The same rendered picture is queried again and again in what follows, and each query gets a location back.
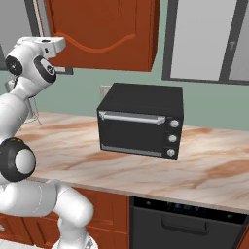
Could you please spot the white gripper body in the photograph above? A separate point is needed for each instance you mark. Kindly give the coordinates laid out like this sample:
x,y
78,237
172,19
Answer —
x,y
57,42

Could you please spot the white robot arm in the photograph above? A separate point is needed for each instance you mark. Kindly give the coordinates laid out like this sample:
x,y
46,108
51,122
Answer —
x,y
19,107

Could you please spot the orange-brown base cabinet door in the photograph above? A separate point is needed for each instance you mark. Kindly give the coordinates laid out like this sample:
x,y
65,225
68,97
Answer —
x,y
35,231
110,240

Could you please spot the black toaster oven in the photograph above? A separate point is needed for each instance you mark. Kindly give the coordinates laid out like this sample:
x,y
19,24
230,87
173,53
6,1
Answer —
x,y
146,97

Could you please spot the black toaster oven door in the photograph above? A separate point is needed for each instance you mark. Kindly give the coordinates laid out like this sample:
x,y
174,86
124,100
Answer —
x,y
133,136

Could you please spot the white toaster oven knob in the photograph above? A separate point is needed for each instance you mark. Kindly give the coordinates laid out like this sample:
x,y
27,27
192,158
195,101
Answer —
x,y
172,138
170,152
174,123

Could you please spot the orange-brown drawer front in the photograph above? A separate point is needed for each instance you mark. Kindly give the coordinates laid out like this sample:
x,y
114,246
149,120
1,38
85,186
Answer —
x,y
110,207

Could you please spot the black dishwasher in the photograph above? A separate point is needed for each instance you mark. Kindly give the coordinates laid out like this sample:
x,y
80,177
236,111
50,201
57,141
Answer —
x,y
181,227

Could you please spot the white wall outlet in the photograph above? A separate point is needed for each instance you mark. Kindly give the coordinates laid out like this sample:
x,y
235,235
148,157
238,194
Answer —
x,y
104,90

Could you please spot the orange-brown wall cabinet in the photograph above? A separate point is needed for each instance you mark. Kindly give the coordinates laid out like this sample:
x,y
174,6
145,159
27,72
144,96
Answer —
x,y
155,32

